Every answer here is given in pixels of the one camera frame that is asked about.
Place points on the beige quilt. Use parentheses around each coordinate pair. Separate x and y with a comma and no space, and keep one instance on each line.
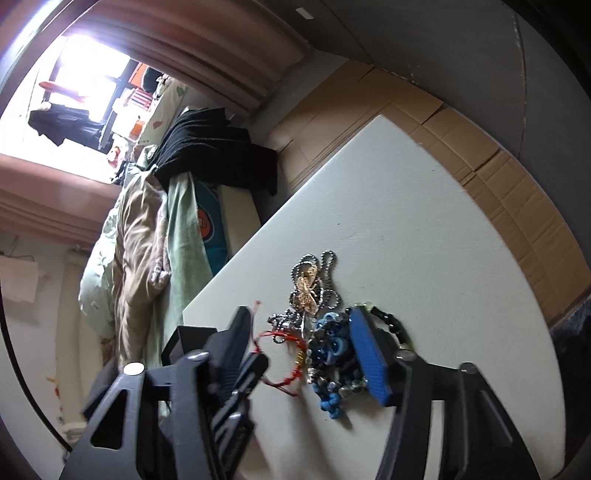
(134,240)

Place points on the white wall cloth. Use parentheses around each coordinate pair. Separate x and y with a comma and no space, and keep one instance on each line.
(21,279)

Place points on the blue printed box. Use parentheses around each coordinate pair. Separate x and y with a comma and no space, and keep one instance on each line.
(214,230)

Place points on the dark hanging garment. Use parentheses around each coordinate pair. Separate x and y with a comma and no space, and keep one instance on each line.
(64,122)

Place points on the flattened cardboard sheets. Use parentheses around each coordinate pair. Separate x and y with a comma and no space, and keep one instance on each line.
(508,184)

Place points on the pink curtain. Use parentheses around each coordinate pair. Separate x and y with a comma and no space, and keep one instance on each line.
(207,46)
(46,194)

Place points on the white pipe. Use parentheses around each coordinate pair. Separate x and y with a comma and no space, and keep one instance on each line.
(69,323)

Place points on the green bed sheet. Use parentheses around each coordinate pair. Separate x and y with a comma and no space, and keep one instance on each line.
(184,230)

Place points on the black folded cloth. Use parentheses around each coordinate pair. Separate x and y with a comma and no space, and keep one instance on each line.
(207,143)

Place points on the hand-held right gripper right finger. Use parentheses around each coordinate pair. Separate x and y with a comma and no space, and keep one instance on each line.
(369,355)

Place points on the pale patterned pillow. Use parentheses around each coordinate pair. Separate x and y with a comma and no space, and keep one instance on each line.
(164,110)

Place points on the gold dragonfly brooch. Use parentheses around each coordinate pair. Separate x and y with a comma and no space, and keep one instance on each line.
(308,288)

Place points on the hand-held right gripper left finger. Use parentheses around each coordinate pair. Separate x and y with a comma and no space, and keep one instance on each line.
(238,337)

